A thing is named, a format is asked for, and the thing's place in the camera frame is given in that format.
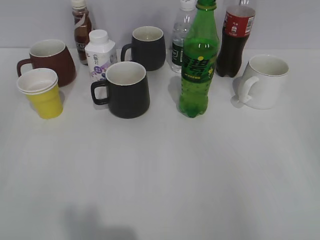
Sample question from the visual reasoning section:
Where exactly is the green soda bottle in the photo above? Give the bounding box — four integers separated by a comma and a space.
179, 0, 220, 118

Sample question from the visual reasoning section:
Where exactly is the yellow paper cup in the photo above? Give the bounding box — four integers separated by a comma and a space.
16, 68, 63, 120

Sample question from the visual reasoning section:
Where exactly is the black mug front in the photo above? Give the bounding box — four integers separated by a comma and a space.
90, 61, 150, 119

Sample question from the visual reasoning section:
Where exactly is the black mug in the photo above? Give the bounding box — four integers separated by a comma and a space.
90, 61, 150, 119
120, 26, 166, 71

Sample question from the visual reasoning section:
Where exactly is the black mug rear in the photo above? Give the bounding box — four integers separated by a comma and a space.
120, 26, 166, 71

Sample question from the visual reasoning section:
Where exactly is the white milk carton bottle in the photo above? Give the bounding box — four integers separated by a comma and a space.
85, 29, 118, 82

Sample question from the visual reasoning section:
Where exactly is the white ceramic mug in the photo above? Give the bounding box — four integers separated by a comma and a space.
237, 54, 289, 110

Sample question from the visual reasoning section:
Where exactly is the clear water bottle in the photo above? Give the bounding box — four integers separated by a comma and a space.
171, 0, 196, 74

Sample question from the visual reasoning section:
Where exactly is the brown tea bottle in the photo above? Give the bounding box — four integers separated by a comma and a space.
71, 0, 93, 65

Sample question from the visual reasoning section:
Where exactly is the maroon ceramic mug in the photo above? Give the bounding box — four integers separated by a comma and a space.
16, 39, 76, 87

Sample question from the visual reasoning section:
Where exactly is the cola bottle red label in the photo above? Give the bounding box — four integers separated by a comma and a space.
215, 0, 257, 78

